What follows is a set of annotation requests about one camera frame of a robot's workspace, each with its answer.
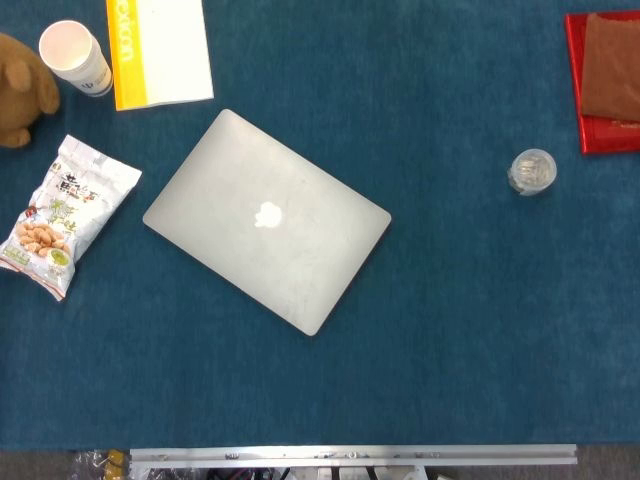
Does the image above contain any silver laptop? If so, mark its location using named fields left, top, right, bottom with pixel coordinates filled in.
left=142, top=108, right=393, bottom=337

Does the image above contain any blue table cloth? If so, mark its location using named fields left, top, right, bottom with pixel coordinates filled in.
left=0, top=0, right=640, bottom=451

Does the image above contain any clear plastic clip container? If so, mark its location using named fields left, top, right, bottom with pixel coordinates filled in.
left=507, top=148, right=558, bottom=197

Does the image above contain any yellow and white book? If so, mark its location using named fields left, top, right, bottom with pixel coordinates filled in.
left=105, top=0, right=215, bottom=112

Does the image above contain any white peanut snack bag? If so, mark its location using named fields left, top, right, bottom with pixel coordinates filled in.
left=0, top=134, right=143, bottom=303

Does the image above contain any red flat box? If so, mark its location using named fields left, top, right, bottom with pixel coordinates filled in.
left=564, top=12, right=640, bottom=156

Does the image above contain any white paper cup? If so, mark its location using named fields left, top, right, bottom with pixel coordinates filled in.
left=38, top=19, right=114, bottom=97

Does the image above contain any clear plastic bag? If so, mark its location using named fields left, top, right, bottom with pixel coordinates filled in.
left=69, top=448, right=132, bottom=480

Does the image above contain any brown plush toy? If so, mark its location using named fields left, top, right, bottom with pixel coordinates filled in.
left=0, top=32, right=62, bottom=149

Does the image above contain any folded brown cloth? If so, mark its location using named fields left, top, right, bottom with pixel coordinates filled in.
left=579, top=12, right=640, bottom=124

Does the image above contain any aluminium frame rail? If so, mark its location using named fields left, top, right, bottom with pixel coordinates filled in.
left=128, top=443, right=579, bottom=471

